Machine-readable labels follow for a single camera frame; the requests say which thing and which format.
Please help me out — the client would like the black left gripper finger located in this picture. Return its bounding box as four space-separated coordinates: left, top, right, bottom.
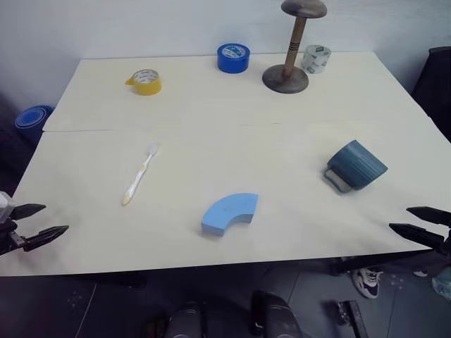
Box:
21 225 70 251
12 203 47 222

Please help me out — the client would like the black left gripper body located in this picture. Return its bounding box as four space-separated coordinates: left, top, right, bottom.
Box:
0 218 30 257

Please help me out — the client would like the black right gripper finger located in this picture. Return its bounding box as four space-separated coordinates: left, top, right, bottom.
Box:
406 206 451 226
388 223 445 251

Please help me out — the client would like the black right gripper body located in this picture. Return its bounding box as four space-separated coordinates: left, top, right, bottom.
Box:
432 225 451 255

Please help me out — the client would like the black white sneaker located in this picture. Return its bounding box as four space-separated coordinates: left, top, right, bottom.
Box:
352 267 384 300

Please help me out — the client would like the dark teal ribbed mug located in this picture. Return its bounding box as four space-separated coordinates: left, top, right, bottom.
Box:
323 139 389 194

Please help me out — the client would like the yellow white toothbrush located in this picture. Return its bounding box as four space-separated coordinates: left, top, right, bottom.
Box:
121 142 159 207

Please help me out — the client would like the black chair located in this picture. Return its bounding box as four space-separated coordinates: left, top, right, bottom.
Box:
410 46 451 142

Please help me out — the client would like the dark rounded robot leg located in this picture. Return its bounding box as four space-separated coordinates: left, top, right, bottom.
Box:
250 290 297 338
164 301 204 338

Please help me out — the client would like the yellow tape roll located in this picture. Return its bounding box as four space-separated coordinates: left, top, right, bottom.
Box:
124 68 163 96

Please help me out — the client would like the light blue curved soap block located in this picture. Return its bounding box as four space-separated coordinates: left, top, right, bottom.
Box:
200 192 260 239

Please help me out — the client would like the clear tape roll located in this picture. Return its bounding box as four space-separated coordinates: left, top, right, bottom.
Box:
301 44 333 75

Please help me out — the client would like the wooden hat stand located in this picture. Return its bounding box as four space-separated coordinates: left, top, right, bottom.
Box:
261 0 328 94

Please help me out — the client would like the blue tape roll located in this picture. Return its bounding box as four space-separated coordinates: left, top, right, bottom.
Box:
216 43 251 74

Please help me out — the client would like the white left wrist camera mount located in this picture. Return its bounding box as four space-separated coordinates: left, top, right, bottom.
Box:
0 192 16 225

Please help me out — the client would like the black metal floor frame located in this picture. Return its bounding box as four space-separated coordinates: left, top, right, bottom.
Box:
336 299 371 338

